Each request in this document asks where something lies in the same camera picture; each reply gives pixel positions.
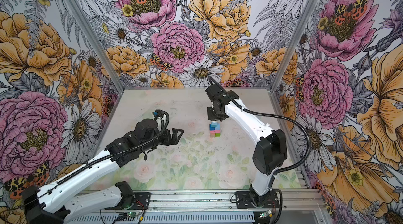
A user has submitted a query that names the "green circuit board left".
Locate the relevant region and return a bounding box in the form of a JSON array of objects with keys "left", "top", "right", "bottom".
[{"left": 126, "top": 211, "right": 141, "bottom": 218}]

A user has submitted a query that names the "black corrugated cable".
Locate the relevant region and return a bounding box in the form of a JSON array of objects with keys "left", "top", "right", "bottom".
[
  {"left": 56, "top": 110, "right": 170, "bottom": 187},
  {"left": 208, "top": 77, "right": 312, "bottom": 176}
]

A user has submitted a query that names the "black corrugated left cable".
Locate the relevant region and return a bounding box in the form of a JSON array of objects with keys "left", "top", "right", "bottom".
[{"left": 56, "top": 110, "right": 170, "bottom": 187}]

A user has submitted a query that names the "aluminium corner post left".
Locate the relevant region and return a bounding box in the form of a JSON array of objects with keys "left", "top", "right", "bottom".
[{"left": 65, "top": 0, "right": 124, "bottom": 95}]

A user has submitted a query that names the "green circuit board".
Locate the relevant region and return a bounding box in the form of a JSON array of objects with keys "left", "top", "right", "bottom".
[
  {"left": 259, "top": 210, "right": 273, "bottom": 218},
  {"left": 126, "top": 211, "right": 141, "bottom": 218}
]

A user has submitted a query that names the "aluminium front rail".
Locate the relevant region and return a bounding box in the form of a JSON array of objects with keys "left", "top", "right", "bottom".
[{"left": 142, "top": 188, "right": 325, "bottom": 212}]

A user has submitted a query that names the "green circuit board right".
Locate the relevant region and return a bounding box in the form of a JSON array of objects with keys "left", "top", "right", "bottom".
[{"left": 259, "top": 210, "right": 273, "bottom": 218}]

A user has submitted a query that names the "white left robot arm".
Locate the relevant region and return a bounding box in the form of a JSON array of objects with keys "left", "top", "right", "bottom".
[{"left": 22, "top": 117, "right": 184, "bottom": 224}]

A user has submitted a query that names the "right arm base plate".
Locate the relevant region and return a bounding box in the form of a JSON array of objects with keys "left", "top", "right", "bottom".
[{"left": 235, "top": 191, "right": 280, "bottom": 209}]

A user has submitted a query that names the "aluminium corner post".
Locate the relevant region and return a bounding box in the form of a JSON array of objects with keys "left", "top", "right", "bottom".
[
  {"left": 270, "top": 0, "right": 320, "bottom": 93},
  {"left": 65, "top": 0, "right": 124, "bottom": 95}
]

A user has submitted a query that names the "aluminium corner post right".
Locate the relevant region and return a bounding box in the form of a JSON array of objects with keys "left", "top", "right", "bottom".
[{"left": 270, "top": 0, "right": 320, "bottom": 93}]

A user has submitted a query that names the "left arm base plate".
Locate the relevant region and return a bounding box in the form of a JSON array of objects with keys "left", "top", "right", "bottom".
[{"left": 106, "top": 192, "right": 151, "bottom": 210}]

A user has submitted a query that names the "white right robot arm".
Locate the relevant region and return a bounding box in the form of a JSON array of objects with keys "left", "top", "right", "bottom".
[{"left": 205, "top": 84, "right": 288, "bottom": 207}]

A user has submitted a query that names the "black corrugated right cable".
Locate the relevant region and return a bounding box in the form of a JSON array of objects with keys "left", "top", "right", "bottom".
[{"left": 208, "top": 77, "right": 312, "bottom": 176}]

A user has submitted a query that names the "grey vented cable duct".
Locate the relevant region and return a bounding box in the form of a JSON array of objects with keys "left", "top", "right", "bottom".
[{"left": 70, "top": 211, "right": 255, "bottom": 224}]

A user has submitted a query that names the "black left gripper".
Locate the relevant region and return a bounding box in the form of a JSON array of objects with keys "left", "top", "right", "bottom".
[{"left": 140, "top": 128, "right": 183, "bottom": 152}]

